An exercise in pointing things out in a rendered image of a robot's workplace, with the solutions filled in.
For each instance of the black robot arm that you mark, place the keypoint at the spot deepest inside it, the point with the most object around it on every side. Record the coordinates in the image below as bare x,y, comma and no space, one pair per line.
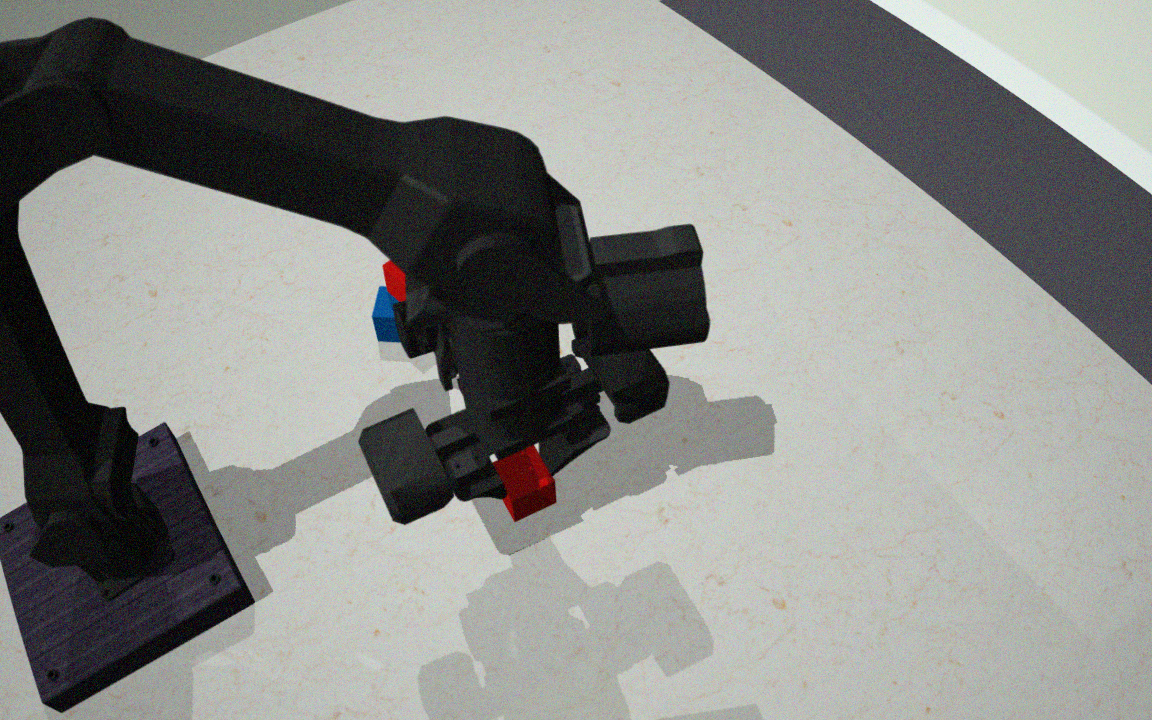
495,252

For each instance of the blue cube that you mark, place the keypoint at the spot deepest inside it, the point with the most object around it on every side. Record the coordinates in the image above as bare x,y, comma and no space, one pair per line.
383,317

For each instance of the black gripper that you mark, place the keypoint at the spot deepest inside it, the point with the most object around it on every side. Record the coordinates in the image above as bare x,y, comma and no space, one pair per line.
418,470

